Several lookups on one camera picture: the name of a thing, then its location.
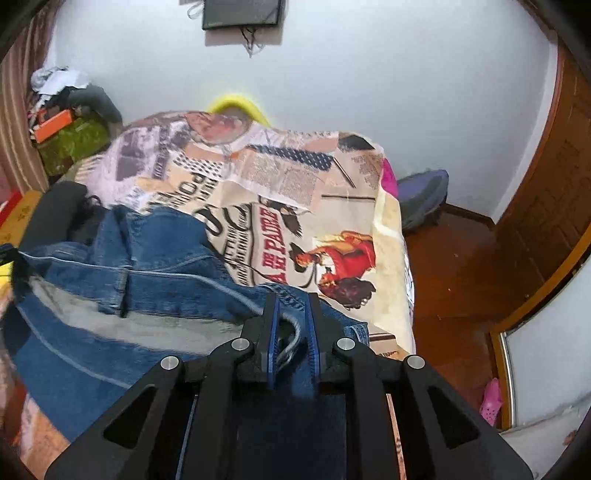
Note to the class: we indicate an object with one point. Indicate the purple grey backpack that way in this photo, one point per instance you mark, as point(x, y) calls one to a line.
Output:
point(422, 198)

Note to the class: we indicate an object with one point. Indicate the pink cloth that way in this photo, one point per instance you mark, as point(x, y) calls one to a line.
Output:
point(388, 177)

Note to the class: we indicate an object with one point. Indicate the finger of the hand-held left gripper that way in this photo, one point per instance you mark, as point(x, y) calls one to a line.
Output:
point(16, 265)

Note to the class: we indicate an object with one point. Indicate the yellow pillow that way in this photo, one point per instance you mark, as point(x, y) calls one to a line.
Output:
point(235, 104)

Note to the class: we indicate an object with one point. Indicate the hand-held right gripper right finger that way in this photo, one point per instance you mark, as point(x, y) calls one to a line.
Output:
point(313, 341)

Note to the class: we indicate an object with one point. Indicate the orange box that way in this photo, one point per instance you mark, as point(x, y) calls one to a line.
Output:
point(53, 125)

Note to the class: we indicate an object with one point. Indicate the white crumpled cloth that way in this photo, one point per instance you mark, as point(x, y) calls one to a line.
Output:
point(57, 79)

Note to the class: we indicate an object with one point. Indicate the black bag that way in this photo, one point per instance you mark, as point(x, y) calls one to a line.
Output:
point(51, 212)

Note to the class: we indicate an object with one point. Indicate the newspaper print blanket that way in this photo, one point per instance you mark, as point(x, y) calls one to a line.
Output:
point(277, 184)

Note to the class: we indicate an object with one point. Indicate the pink shoe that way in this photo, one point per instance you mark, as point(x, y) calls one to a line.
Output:
point(491, 401)

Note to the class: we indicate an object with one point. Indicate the striped brown curtain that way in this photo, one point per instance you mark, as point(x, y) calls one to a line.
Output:
point(23, 101)

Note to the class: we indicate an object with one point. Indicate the blue denim jacket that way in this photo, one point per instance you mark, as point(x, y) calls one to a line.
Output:
point(138, 277)

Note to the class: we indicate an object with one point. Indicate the grey stuffed cushion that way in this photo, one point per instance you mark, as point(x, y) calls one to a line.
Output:
point(94, 101)

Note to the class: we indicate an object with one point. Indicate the small black wall monitor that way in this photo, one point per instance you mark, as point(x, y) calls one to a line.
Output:
point(242, 11)

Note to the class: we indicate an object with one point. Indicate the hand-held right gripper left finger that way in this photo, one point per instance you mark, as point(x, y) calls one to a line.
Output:
point(272, 341)

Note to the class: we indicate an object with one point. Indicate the brown wooden door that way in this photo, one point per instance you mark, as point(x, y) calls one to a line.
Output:
point(549, 184)

